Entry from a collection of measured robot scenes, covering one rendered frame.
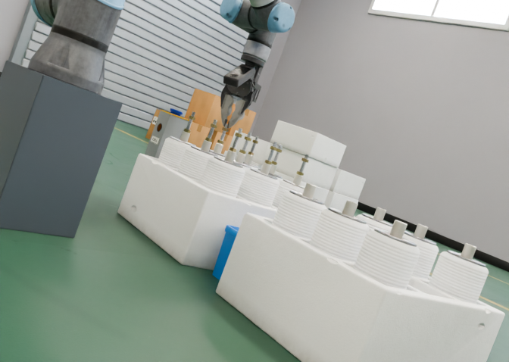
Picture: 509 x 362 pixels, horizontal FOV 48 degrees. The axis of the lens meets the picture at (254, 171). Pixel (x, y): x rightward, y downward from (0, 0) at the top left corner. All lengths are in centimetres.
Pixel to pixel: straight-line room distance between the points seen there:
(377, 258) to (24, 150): 67
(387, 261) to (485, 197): 563
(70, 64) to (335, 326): 69
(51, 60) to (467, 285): 91
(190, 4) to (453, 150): 357
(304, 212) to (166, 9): 612
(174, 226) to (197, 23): 614
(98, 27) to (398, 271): 73
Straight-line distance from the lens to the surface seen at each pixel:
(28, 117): 114
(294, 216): 113
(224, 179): 136
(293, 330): 104
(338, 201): 446
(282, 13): 150
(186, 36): 735
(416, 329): 102
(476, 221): 657
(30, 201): 119
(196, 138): 517
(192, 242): 132
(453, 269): 117
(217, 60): 770
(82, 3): 121
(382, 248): 97
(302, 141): 409
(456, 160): 677
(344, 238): 105
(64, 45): 120
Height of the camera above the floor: 32
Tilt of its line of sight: 3 degrees down
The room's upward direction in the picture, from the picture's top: 21 degrees clockwise
